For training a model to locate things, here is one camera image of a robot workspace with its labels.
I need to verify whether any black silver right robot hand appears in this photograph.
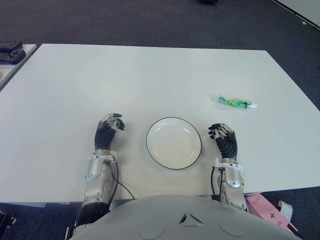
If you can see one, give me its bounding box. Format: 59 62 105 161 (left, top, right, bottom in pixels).
207 122 238 160

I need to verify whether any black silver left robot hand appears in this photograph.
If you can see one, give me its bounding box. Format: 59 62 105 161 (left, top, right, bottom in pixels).
94 112 126 152

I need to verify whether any green white toothpaste tube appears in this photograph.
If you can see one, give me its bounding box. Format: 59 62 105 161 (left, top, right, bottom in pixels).
213 93 259 111

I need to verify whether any white plate with black rim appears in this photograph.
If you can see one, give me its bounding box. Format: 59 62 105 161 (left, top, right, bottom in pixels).
146 116 203 171

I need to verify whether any pink cardboard box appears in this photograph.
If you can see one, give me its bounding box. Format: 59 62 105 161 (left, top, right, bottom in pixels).
244 192 300 232

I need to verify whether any white paper strip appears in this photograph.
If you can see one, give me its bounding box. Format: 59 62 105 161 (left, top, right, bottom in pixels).
277 200 294 221

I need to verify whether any grey robot torso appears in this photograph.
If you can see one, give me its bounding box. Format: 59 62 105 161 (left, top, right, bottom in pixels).
69 194 301 240

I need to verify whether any white side table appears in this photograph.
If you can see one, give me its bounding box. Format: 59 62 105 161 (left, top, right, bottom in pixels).
0 44 38 91

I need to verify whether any black game controller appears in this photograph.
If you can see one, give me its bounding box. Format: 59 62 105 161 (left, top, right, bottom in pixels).
0 48 27 64
0 40 23 52

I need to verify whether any black device with screws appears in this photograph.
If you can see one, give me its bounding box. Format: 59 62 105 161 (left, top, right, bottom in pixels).
0 208 18 229

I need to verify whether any white desk with black edge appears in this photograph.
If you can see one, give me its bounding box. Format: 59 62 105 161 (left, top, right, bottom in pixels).
271 0 320 35

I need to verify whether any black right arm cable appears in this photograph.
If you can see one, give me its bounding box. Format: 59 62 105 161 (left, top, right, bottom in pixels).
211 166 225 199

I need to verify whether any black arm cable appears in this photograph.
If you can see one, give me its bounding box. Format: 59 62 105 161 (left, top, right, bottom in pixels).
109 159 136 201
211 166 225 199

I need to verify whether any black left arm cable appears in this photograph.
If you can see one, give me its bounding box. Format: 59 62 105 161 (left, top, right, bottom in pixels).
109 159 136 201

